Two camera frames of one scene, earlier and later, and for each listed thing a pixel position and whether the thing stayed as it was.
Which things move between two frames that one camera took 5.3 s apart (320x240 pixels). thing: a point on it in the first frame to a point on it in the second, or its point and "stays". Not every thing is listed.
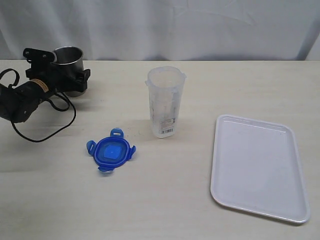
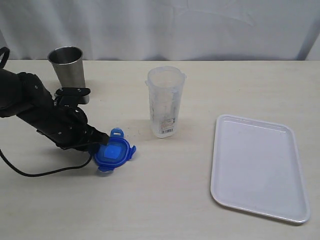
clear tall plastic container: [165, 85] stays
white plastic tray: [256, 166] stays
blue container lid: [111, 152] stays
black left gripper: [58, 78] to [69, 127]
